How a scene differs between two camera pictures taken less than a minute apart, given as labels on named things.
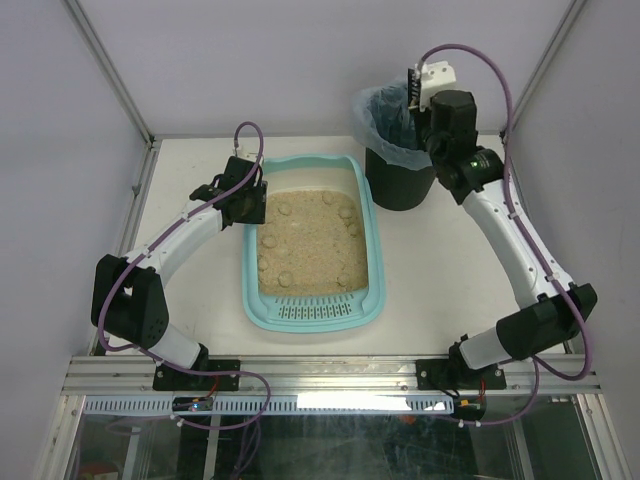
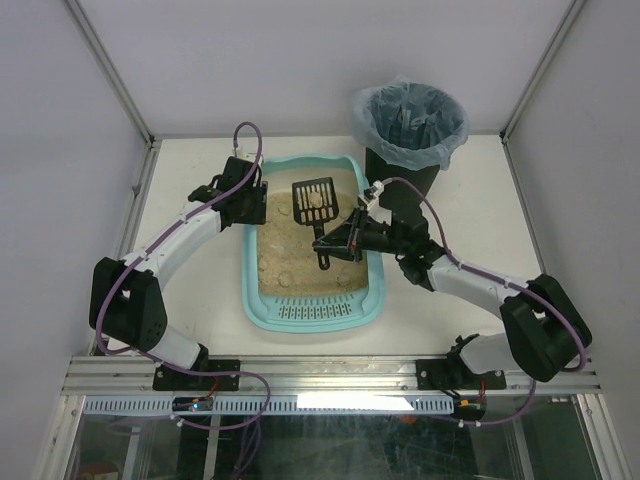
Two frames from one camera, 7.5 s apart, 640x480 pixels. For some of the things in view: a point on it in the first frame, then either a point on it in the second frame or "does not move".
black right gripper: x=426 y=133 to x=358 y=235
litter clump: x=343 y=279 does not move
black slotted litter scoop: x=414 y=87 to x=315 y=203
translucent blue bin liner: x=382 y=120 does not move
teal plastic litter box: x=352 y=312 does not move
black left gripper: x=251 y=204 does not move
